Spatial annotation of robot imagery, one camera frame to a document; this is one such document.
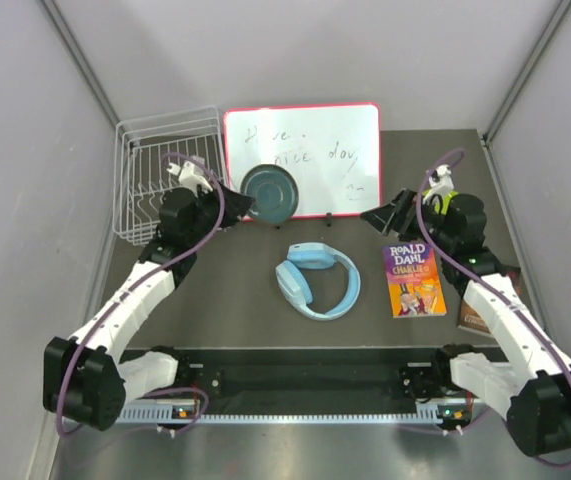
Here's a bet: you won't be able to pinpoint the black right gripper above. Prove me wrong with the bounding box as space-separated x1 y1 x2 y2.
360 188 456 254

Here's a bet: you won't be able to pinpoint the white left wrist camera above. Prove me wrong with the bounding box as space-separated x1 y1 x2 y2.
166 155 213 196

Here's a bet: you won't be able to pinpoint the grey slotted cable duct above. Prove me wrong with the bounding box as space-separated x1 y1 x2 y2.
114 403 466 426

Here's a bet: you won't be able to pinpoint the light blue headphones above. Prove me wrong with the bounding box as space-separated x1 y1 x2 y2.
275 242 362 322

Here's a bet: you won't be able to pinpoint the white wire dish rack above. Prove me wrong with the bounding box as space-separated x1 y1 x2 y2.
112 106 229 246

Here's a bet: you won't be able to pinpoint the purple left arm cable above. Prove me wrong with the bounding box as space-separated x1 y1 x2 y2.
55 152 226 437

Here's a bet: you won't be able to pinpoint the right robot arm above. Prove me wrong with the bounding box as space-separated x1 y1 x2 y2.
360 189 571 457

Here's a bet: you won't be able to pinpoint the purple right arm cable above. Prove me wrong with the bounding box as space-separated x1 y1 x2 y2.
415 147 571 467

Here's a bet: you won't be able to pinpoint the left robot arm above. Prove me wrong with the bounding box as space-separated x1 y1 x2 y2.
43 185 254 431

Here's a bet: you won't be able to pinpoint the pink framed whiteboard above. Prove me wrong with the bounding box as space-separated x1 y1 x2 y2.
223 103 383 218

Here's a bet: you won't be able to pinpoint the lime green plate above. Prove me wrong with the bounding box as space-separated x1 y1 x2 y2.
438 190 458 215

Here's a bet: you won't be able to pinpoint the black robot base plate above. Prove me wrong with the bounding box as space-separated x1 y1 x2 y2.
145 348 455 408

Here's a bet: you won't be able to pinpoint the dark brown book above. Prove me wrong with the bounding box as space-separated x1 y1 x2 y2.
457 265 521 338

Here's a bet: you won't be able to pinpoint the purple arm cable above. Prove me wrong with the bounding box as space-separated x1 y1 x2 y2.
55 152 226 437
415 147 571 467

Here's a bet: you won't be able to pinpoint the dark green plate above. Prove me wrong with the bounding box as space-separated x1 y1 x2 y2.
240 164 299 226

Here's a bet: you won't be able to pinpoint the purple Roald Dahl book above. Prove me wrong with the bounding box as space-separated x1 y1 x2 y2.
382 242 447 318

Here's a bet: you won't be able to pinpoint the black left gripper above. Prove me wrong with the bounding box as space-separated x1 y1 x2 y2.
185 178 255 245

